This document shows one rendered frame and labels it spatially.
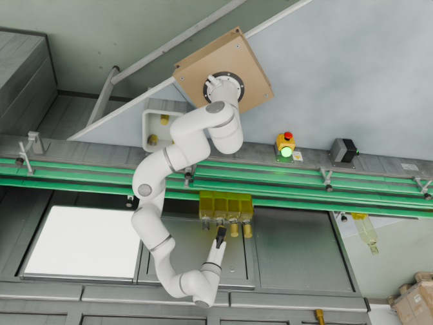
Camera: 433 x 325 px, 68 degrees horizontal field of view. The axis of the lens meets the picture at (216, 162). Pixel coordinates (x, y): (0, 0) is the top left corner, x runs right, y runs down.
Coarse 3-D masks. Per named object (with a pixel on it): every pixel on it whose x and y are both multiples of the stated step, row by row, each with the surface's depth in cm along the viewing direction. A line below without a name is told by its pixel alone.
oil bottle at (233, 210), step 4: (228, 192) 143; (232, 192) 143; (228, 196) 141; (232, 196) 142; (236, 196) 142; (228, 200) 140; (232, 200) 140; (236, 200) 140; (228, 204) 138; (232, 204) 138; (236, 204) 139; (228, 208) 137; (232, 208) 137; (236, 208) 137; (228, 212) 135; (232, 212) 135; (236, 212) 136; (228, 216) 135; (232, 216) 135; (236, 216) 135; (228, 220) 136
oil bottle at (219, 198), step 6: (216, 192) 142; (222, 192) 142; (216, 198) 140; (222, 198) 140; (216, 204) 137; (222, 204) 138; (216, 210) 135; (222, 210) 135; (216, 216) 134; (222, 216) 134
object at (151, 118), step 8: (144, 112) 127; (152, 112) 127; (160, 112) 127; (168, 112) 127; (176, 112) 128; (144, 120) 130; (152, 120) 138; (144, 128) 132; (152, 128) 141; (160, 128) 142; (168, 128) 142; (144, 136) 135; (160, 136) 145; (168, 136) 145; (144, 144) 138; (152, 144) 143; (160, 144) 144; (168, 144) 145
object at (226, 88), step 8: (216, 80) 115; (224, 80) 117; (232, 80) 117; (208, 88) 119; (216, 88) 115; (224, 88) 113; (232, 88) 115; (208, 96) 122; (216, 96) 111; (224, 96) 110; (232, 96) 111
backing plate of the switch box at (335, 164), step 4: (328, 152) 153; (332, 160) 150; (332, 164) 147; (336, 164) 148; (340, 164) 148; (344, 164) 148; (348, 164) 149; (352, 164) 149; (348, 168) 147; (352, 168) 147
